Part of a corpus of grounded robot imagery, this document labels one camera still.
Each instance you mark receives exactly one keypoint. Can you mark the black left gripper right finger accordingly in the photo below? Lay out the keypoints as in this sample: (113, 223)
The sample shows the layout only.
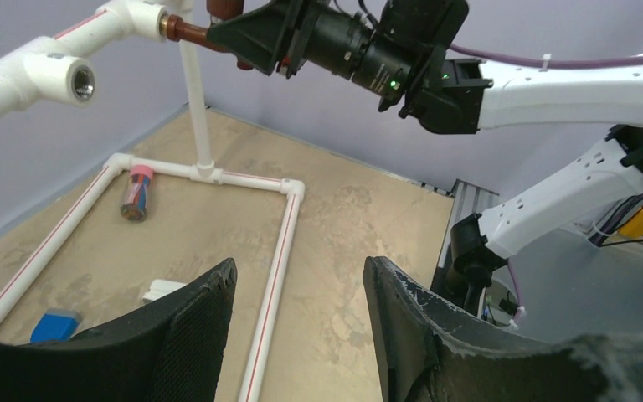
(428, 349)

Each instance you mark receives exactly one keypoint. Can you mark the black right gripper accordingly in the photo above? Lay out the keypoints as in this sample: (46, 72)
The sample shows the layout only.
(272, 38)

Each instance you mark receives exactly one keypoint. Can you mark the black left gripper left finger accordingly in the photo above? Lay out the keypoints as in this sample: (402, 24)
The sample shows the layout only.
(171, 349)

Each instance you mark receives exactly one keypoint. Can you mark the brown water faucet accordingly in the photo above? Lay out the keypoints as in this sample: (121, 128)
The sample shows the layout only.
(174, 28)

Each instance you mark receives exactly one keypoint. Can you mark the white PVC pipe frame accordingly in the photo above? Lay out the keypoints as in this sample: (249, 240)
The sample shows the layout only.
(58, 69)

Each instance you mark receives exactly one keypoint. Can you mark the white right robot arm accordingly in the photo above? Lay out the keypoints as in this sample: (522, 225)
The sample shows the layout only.
(402, 58)

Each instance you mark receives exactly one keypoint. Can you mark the white stapler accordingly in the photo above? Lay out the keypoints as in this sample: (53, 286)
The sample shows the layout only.
(160, 288)

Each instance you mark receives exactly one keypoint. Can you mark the blue cube block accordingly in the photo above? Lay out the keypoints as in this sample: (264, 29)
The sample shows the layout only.
(56, 325)

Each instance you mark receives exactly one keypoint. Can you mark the pink capped colourful can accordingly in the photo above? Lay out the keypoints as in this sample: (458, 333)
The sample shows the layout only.
(134, 200)

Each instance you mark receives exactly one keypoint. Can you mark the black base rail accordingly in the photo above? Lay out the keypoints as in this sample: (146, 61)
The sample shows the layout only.
(469, 275)

